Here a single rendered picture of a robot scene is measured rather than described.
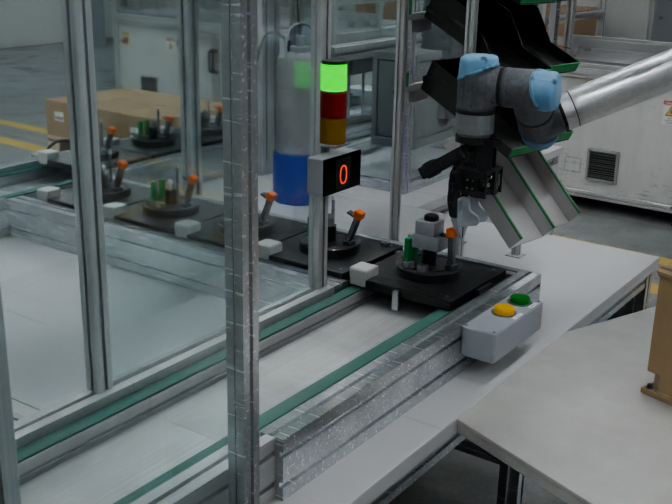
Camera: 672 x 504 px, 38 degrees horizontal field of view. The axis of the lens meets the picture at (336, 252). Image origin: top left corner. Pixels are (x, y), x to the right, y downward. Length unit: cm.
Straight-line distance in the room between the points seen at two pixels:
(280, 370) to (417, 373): 24
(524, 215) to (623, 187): 395
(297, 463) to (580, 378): 65
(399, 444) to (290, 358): 28
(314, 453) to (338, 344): 38
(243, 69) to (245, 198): 15
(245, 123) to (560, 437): 82
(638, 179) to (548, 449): 460
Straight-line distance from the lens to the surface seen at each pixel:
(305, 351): 178
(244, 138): 113
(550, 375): 189
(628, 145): 614
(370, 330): 188
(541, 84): 184
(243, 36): 112
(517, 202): 228
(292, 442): 143
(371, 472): 153
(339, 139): 185
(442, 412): 171
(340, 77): 182
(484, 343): 180
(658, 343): 182
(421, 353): 170
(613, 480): 158
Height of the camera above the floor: 165
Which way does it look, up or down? 18 degrees down
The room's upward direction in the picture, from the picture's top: 1 degrees clockwise
